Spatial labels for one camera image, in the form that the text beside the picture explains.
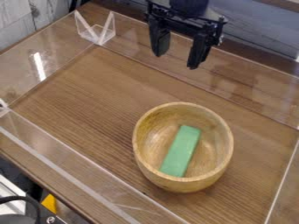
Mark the clear acrylic tray wall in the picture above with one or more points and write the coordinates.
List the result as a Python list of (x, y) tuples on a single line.
[(90, 189)]

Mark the green rectangular block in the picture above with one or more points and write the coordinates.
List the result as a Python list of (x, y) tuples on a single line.
[(180, 154)]

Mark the yellow label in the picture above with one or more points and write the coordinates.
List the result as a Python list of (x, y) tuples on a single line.
[(50, 203)]

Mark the clear acrylic corner bracket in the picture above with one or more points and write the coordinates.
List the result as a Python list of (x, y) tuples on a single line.
[(98, 34)]

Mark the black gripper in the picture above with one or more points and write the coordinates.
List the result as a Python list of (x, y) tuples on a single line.
[(188, 16)]

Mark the brown wooden bowl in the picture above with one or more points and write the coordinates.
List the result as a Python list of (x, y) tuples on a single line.
[(154, 133)]

